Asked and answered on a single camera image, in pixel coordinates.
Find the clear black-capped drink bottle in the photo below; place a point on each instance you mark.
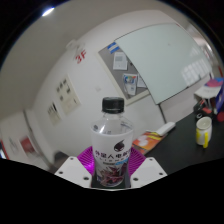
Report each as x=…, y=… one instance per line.
x=111, y=146

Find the large whiteboard on stand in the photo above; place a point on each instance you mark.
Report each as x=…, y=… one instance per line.
x=163, y=60

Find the orange book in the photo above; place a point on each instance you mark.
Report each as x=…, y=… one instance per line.
x=148, y=141

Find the white whiteboard eraser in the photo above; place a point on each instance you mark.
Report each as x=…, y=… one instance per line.
x=166, y=128

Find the red wall poster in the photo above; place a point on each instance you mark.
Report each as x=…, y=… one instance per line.
x=26, y=146

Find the black and red tool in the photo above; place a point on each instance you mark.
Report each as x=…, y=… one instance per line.
x=204, y=107

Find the flat round red coaster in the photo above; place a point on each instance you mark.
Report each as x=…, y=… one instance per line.
x=220, y=116

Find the grey pin board with papers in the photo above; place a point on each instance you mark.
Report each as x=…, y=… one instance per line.
x=125, y=75

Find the red wall floor sign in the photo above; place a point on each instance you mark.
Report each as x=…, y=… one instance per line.
x=80, y=56

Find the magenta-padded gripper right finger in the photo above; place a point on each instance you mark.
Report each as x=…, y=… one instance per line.
x=146, y=168

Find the small beige wall poster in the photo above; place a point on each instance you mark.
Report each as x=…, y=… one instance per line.
x=54, y=114

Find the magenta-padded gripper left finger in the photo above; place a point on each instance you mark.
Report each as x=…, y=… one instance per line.
x=75, y=168

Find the large beige wall poster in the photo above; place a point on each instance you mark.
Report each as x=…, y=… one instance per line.
x=67, y=95

